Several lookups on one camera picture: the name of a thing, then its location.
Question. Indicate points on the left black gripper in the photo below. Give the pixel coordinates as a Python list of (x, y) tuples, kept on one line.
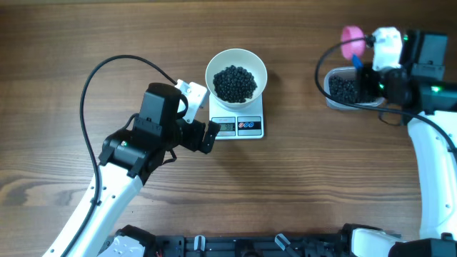
[(194, 142)]

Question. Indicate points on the black beans in bowl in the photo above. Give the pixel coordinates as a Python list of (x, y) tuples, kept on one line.
[(234, 84)]

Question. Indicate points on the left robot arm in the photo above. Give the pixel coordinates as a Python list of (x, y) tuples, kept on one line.
[(129, 156)]

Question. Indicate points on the white digital kitchen scale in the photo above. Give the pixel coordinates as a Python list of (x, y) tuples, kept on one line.
[(238, 124)]

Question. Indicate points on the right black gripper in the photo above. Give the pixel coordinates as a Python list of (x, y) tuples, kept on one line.
[(363, 89)]

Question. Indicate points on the pink scoop blue handle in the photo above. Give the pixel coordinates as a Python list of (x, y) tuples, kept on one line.
[(353, 45)]

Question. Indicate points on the white round bowl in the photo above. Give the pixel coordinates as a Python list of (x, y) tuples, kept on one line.
[(237, 57)]

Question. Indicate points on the clear plastic container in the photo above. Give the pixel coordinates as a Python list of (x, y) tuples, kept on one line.
[(348, 73)]

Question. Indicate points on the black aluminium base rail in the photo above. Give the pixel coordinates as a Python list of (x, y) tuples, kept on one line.
[(180, 246)]

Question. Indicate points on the black beans pile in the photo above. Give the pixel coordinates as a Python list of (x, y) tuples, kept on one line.
[(347, 90)]

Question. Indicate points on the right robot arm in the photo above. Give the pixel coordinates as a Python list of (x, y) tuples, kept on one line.
[(407, 70)]

